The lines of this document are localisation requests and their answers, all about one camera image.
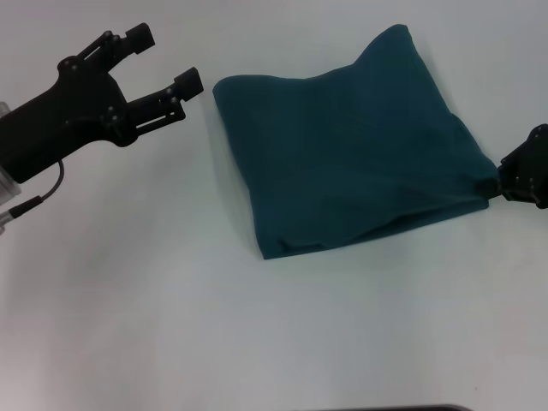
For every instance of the teal t-shirt with cream letters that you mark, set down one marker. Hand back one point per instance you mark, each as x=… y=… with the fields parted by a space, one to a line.
x=342 y=150

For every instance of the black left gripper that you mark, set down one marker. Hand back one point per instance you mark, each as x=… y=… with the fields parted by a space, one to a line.
x=60 y=115

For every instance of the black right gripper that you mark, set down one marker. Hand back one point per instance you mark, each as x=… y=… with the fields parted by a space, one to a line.
x=533 y=154

